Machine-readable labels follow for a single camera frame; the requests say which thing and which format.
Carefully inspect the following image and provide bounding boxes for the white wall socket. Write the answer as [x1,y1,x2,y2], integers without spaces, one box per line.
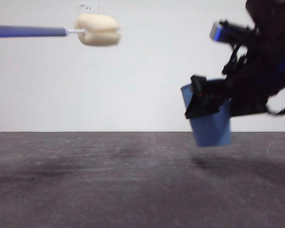
[77,3,100,15]

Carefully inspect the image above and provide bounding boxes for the blue ribbed plastic cup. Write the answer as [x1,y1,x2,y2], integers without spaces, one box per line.
[180,78,233,147]

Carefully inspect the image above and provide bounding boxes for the sponge cup brush grey handle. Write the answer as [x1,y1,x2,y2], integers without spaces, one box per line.
[0,13,122,47]

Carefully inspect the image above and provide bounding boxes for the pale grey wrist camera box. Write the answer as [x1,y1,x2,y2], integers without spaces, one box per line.
[209,20,232,44]

